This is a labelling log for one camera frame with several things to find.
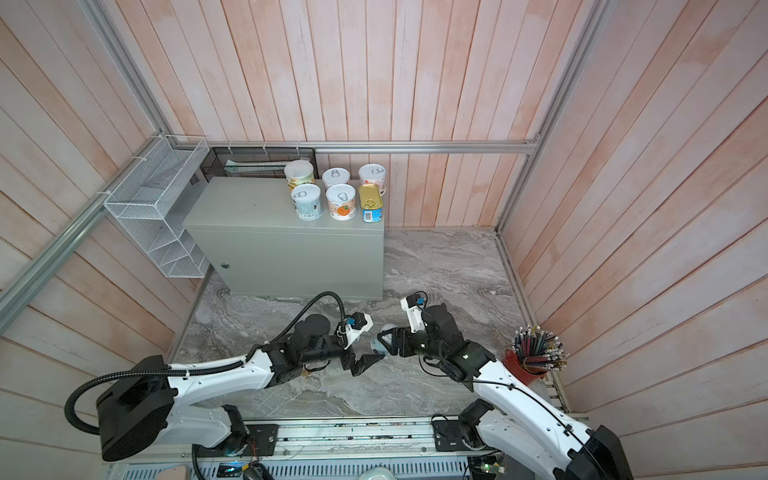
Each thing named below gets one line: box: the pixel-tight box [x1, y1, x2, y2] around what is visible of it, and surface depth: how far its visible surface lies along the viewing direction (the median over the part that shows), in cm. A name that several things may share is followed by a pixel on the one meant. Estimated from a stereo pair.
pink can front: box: [358, 163, 386, 196], surface depth 80 cm
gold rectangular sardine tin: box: [358, 183, 384, 223], surface depth 75 cm
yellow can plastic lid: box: [284, 159, 314, 179], surface depth 78 cm
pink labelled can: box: [322, 167, 351, 190], surface depth 80 cm
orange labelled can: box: [325, 183, 357, 221], surface depth 74 cm
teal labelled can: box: [291, 183, 323, 222], surface depth 75 cm
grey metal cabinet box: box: [182, 177, 385, 300], surface depth 79 cm
